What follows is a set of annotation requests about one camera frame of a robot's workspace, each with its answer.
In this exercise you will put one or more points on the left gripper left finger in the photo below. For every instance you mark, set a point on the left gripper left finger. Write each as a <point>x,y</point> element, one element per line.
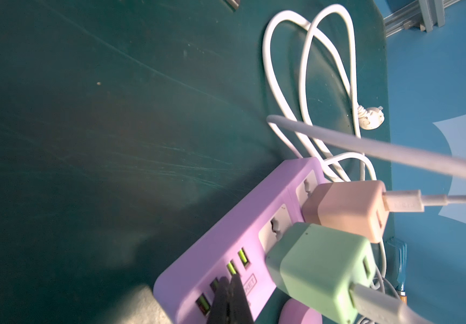
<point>219,312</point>

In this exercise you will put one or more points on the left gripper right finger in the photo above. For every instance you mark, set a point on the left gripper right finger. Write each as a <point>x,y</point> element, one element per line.
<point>238,310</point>

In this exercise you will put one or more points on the purple power strip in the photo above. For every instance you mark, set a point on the purple power strip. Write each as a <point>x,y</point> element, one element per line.
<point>238,244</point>

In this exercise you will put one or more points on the green USB charger adapter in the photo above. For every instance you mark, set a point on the green USB charger adapter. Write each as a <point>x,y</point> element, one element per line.
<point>316,266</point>

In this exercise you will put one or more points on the pink USB charger adapter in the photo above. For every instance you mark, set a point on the pink USB charger adapter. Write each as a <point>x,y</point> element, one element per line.
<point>353,207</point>

